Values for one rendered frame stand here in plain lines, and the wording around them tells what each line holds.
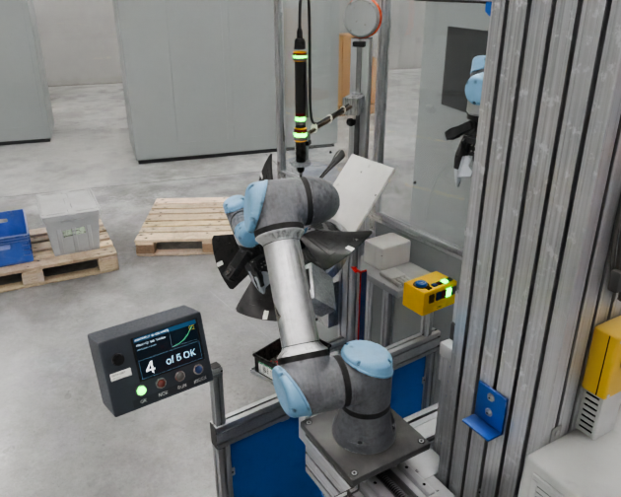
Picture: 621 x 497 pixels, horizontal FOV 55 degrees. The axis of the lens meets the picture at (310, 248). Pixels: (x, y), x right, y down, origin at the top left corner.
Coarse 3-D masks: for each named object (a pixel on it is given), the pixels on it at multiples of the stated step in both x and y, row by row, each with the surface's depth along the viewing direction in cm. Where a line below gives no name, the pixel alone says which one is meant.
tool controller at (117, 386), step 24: (168, 312) 155; (192, 312) 151; (96, 336) 143; (120, 336) 141; (144, 336) 143; (168, 336) 147; (192, 336) 150; (96, 360) 144; (120, 360) 140; (168, 360) 147; (192, 360) 151; (120, 384) 141; (144, 384) 145; (168, 384) 148; (192, 384) 152; (120, 408) 142
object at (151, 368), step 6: (144, 360) 144; (150, 360) 145; (156, 360) 146; (144, 366) 144; (150, 366) 145; (156, 366) 146; (144, 372) 144; (150, 372) 145; (156, 372) 146; (144, 378) 144
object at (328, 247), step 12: (312, 240) 204; (324, 240) 203; (336, 240) 201; (348, 240) 200; (360, 240) 198; (312, 252) 198; (324, 252) 197; (336, 252) 196; (348, 252) 194; (324, 264) 193
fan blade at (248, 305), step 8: (248, 288) 211; (256, 288) 211; (248, 296) 210; (256, 296) 209; (264, 296) 209; (240, 304) 210; (248, 304) 209; (256, 304) 208; (264, 304) 208; (272, 304) 208; (240, 312) 209; (248, 312) 208; (256, 312) 207; (272, 312) 206; (272, 320) 205
